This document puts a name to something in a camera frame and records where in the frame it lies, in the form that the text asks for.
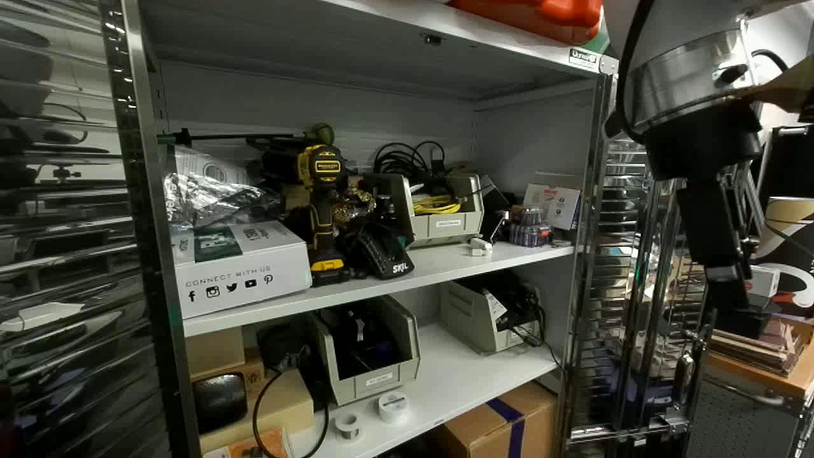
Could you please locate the white box with red print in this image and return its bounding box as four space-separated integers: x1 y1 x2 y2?
748 261 785 299

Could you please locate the grey bin with black cables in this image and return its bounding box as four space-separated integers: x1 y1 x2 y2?
439 274 544 355

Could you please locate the black battery charger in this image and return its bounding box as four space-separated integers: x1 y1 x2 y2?
345 227 417 282

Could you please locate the black cable bundle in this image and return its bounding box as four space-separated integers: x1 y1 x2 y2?
371 137 454 185

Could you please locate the plain cardboard box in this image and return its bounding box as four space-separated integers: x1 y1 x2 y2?
200 359 319 456

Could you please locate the chrome wire rack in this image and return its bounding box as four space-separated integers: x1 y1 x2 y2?
562 135 748 453

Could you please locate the black power adapter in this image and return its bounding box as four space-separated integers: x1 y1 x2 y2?
256 316 322 375

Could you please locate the orange flat package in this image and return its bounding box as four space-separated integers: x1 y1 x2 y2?
202 426 290 458

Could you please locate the white printed retail box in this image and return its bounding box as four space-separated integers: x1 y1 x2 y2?
523 183 582 234

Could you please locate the large beige tape roll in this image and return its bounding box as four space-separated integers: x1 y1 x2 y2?
761 192 814 257

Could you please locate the yellow black cordless drill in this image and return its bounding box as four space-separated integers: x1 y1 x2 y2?
282 141 376 286

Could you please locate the orange plastic case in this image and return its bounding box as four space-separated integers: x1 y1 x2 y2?
445 0 607 46

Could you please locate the yellow coiled cable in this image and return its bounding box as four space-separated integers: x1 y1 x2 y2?
412 192 465 216

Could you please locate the white carton with social icons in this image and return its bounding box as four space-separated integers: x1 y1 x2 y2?
169 219 315 319

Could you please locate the black mesh cabinet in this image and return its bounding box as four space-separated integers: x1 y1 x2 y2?
684 372 814 458

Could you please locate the black rod tool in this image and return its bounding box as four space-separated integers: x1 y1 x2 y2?
156 121 338 151

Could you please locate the small white tape roll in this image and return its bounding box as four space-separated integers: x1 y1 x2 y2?
331 407 365 440
375 388 412 424

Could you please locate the black round device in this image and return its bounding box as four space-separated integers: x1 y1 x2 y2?
192 369 249 434

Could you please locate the clear plastic bag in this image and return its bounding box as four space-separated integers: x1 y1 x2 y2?
161 168 276 232

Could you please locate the cardboard box with blue tape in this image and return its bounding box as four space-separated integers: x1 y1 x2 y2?
431 378 565 458

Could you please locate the grey bin with yellow cable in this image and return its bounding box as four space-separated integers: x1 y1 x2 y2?
384 169 488 248

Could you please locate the white metal shelving unit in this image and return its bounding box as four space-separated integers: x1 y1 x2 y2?
100 0 618 458

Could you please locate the stack of books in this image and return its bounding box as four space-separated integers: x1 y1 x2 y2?
708 312 810 375

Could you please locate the white box with round print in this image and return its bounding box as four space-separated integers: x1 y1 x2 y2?
173 145 257 185

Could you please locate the small cardboard box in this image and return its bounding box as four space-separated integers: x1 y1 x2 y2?
184 328 249 378

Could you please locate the white cable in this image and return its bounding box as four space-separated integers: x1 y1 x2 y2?
464 235 496 258

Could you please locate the grey bin with black parts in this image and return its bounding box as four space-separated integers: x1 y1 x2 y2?
314 295 422 407

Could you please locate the steel tray rack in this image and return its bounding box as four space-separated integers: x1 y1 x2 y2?
0 0 169 458

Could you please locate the wooden desk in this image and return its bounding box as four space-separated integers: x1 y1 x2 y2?
703 338 814 402

